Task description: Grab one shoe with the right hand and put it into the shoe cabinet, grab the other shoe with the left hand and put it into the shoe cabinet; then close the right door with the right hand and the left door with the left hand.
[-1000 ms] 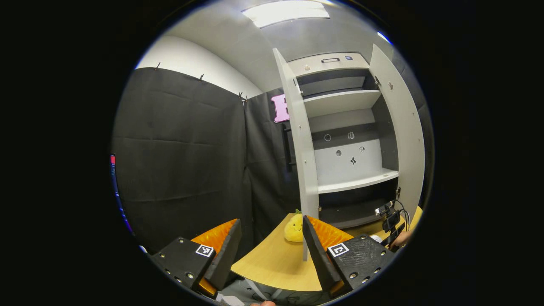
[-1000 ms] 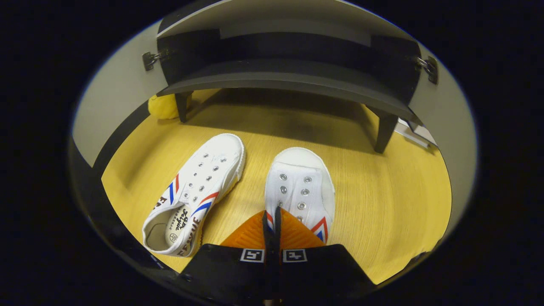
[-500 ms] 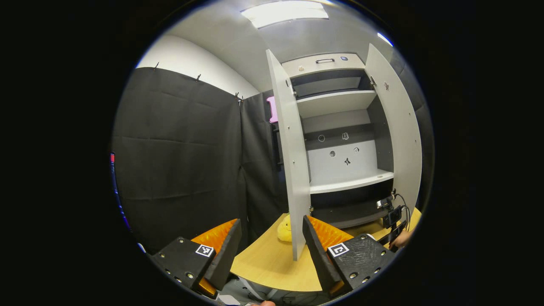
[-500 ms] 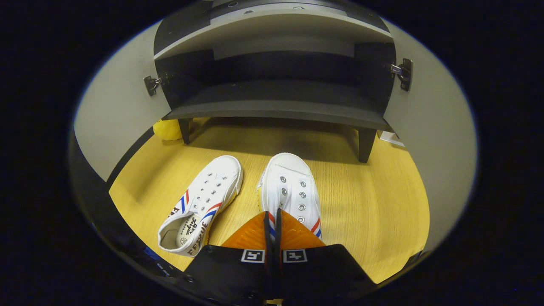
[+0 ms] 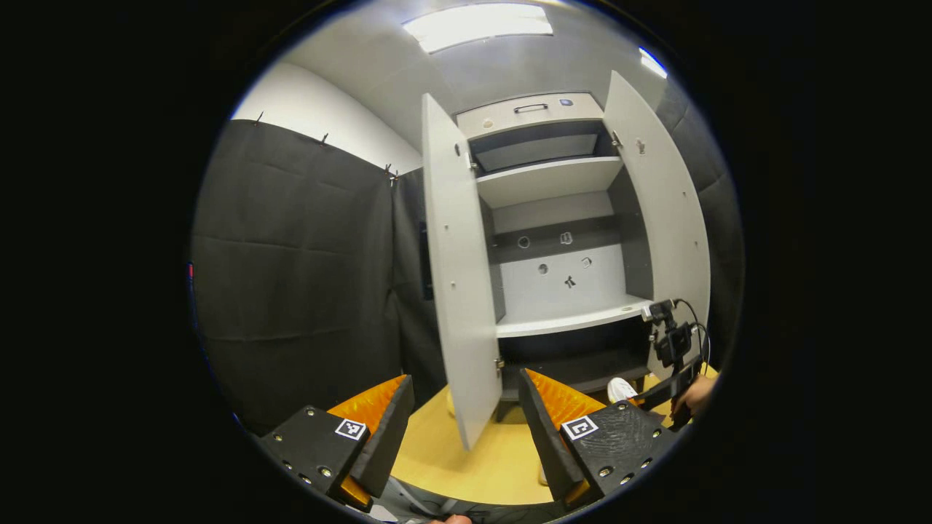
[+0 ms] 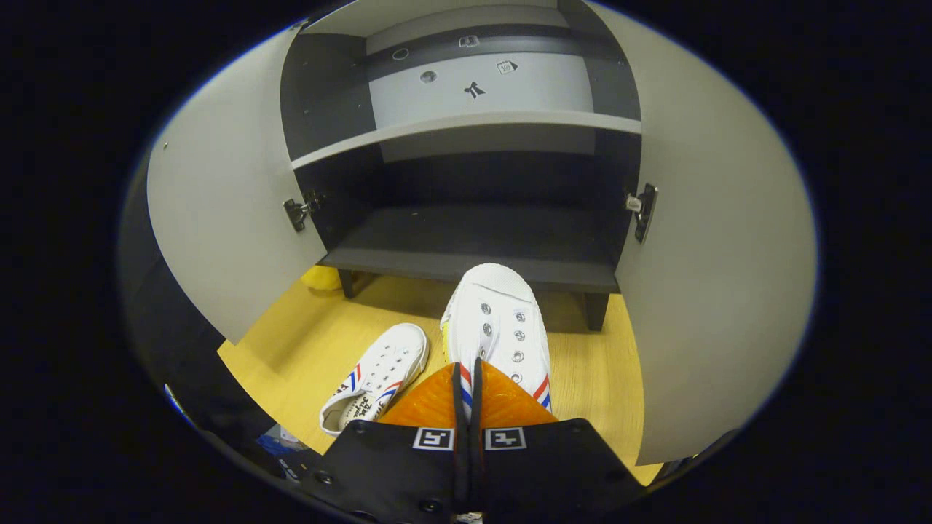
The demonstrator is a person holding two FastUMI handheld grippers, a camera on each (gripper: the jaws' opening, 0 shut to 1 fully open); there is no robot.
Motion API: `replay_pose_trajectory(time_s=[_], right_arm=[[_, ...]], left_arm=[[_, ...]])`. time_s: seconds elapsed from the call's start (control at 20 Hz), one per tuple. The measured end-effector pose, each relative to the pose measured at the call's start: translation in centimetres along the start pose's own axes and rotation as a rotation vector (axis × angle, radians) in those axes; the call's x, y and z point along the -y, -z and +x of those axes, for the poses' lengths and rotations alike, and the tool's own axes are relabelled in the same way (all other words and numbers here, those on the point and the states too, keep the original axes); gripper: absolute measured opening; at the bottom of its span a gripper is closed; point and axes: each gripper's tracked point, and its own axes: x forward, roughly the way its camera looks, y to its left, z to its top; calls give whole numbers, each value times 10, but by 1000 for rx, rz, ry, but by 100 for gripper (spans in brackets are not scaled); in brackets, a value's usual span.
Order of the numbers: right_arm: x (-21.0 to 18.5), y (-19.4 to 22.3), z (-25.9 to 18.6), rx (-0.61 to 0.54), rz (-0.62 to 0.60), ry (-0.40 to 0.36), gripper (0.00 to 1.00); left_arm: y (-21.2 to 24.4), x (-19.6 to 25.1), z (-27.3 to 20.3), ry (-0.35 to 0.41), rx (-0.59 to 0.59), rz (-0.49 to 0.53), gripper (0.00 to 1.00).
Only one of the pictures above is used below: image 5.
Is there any grey cabinet door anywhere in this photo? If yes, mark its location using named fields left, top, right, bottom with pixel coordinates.
left=603, top=71, right=712, bottom=383
left=421, top=93, right=503, bottom=452

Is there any grey shoe cabinet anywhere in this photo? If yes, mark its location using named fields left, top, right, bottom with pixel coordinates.
left=421, top=71, right=712, bottom=452

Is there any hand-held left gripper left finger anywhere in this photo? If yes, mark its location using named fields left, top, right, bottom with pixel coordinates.
left=251, top=374, right=416, bottom=510

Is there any light grey cabinet shelf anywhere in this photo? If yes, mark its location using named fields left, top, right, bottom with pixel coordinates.
left=475, top=156, right=625, bottom=210
left=495, top=295, right=654, bottom=339

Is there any black cable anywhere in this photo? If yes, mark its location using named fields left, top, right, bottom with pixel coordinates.
left=674, top=297, right=711, bottom=372

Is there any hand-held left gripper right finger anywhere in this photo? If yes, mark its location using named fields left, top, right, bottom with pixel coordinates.
left=518, top=368, right=682, bottom=512

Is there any grey cabinet drawer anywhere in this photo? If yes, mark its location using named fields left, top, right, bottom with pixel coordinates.
left=455, top=93, right=605, bottom=140

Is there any large ceiling light panel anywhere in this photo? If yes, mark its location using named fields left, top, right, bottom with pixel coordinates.
left=403, top=4, right=554, bottom=54

